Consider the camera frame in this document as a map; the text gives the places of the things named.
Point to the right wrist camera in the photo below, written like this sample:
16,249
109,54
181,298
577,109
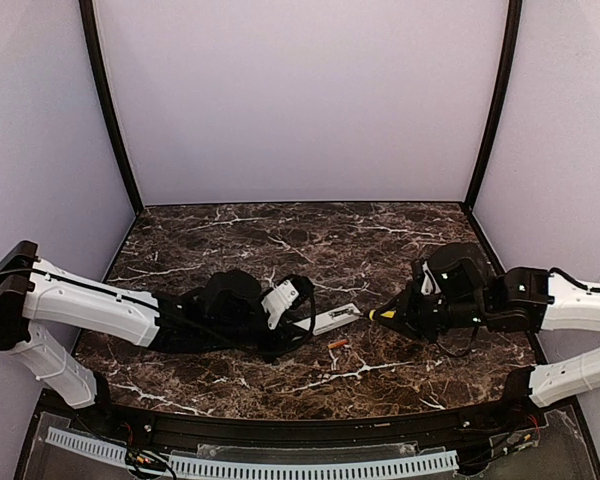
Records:
423,278

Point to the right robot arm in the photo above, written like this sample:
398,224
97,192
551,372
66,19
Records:
453,288

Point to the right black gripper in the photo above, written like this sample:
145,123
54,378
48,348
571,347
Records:
410,310

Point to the white slotted cable duct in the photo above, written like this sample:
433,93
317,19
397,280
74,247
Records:
181,465

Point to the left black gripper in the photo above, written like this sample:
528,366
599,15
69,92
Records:
278,340

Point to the white remote control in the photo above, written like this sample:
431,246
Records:
336,318

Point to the black frame post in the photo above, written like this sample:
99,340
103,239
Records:
98,69
506,58

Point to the black right frame post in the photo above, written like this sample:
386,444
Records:
506,58

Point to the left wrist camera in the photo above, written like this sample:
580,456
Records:
288,295

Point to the black left frame post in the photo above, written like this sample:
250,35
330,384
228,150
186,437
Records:
98,69

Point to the black front table rail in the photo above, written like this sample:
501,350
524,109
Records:
463,427

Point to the yellow handled screwdriver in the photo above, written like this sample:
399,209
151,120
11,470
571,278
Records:
376,315

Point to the orange battery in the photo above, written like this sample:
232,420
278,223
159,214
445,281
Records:
338,344

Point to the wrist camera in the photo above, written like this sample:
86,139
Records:
288,295
423,278

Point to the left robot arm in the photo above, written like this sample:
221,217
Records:
230,312

